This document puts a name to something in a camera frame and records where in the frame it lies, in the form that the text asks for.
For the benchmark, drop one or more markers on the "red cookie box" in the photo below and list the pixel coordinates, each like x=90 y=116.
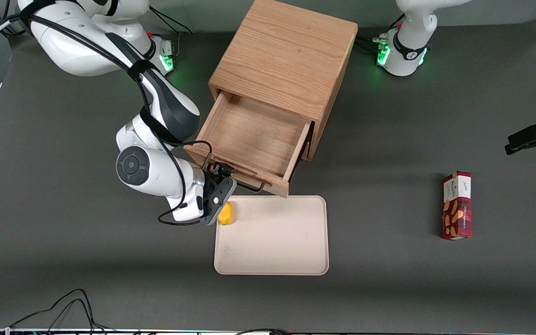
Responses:
x=457 y=204

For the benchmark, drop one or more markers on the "yellow lemon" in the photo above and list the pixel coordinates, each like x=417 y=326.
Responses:
x=227 y=215

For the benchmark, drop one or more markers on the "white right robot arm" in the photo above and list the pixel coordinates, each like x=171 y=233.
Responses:
x=77 y=46

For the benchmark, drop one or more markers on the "wooden drawer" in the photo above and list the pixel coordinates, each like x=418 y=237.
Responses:
x=254 y=135

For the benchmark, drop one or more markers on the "wooden drawer cabinet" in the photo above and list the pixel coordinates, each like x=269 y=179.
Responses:
x=291 y=51

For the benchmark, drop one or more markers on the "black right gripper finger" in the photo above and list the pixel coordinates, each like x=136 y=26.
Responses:
x=222 y=170
x=210 y=180

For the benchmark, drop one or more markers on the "beige plastic tray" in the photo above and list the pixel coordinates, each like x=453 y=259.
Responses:
x=277 y=242

